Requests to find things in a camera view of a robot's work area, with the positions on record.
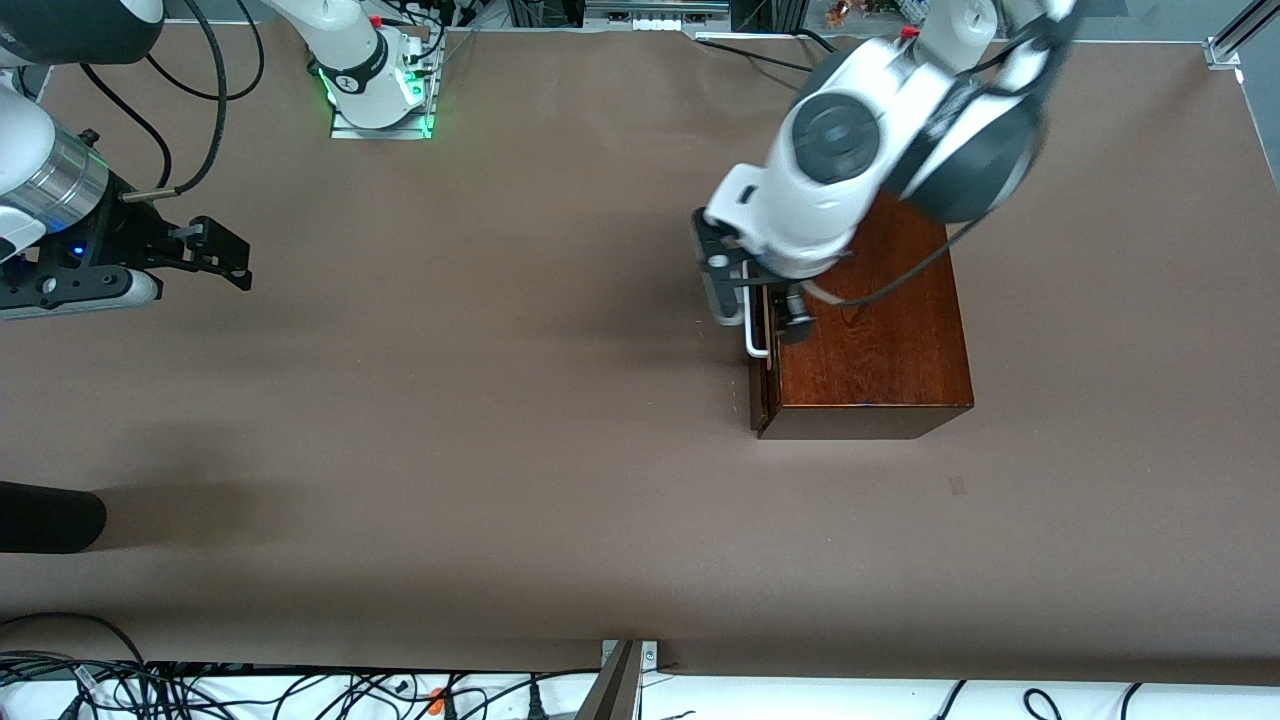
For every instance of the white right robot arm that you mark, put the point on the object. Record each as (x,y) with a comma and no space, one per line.
(360,60)

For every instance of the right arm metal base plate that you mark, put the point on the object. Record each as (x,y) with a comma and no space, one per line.
(380,132)

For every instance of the dark camera stand post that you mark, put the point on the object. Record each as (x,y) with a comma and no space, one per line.
(615,690)

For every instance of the black cylinder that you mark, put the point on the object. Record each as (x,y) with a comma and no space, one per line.
(45,517)

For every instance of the metal table edge bracket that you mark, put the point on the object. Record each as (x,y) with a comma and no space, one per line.
(648,655)

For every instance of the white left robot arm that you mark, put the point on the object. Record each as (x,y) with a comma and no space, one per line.
(850,200)

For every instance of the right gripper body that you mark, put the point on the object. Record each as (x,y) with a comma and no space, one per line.
(128,232)

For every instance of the aluminium frame profile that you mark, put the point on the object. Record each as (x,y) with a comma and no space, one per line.
(1240,30)

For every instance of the dark wooden drawer cabinet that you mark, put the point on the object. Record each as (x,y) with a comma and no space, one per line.
(880,360)

